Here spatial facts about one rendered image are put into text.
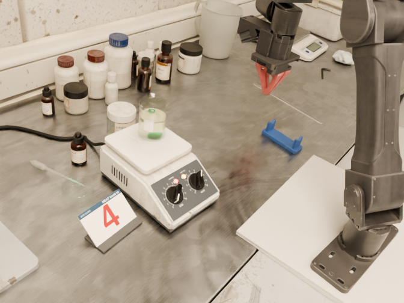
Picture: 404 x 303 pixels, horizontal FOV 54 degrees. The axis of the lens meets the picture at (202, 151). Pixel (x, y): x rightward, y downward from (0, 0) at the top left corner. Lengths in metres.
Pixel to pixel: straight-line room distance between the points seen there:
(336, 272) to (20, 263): 0.49
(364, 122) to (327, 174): 0.26
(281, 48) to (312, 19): 0.84
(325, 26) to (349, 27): 1.04
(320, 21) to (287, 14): 0.84
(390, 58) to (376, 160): 0.15
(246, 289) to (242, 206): 0.18
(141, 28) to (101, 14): 0.12
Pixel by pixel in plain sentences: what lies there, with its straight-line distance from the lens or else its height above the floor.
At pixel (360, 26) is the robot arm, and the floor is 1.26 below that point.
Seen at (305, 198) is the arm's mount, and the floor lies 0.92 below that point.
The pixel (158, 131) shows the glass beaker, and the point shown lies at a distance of 0.72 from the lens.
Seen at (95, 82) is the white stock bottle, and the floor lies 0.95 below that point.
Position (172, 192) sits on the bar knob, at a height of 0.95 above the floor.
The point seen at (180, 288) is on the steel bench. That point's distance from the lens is 0.64.
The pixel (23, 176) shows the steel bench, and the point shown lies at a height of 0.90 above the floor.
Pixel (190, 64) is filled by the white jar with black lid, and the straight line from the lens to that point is 1.16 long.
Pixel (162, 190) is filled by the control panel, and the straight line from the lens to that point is 0.69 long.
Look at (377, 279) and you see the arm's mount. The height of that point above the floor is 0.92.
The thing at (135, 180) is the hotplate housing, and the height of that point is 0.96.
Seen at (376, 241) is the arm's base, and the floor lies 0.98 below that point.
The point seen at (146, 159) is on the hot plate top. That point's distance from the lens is 0.70.
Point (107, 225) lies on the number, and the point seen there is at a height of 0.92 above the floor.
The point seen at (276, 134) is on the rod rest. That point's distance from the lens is 0.97.
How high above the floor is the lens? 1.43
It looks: 37 degrees down
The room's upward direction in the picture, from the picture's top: 11 degrees clockwise
